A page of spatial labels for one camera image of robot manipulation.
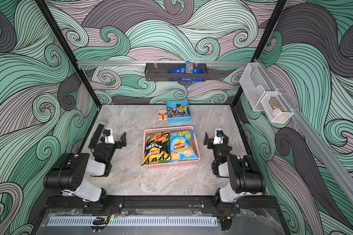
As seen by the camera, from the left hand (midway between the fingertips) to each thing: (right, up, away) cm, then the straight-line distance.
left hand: (117, 131), depth 89 cm
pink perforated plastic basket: (+19, -1, +7) cm, 20 cm away
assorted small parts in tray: (+39, +13, +26) cm, 49 cm away
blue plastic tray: (+35, +20, +30) cm, 50 cm away
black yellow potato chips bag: (+26, -8, -9) cm, 29 cm away
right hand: (+62, -1, 0) cm, 62 cm away
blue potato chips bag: (+39, -8, -8) cm, 41 cm away
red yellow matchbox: (+27, +11, +23) cm, 37 cm away
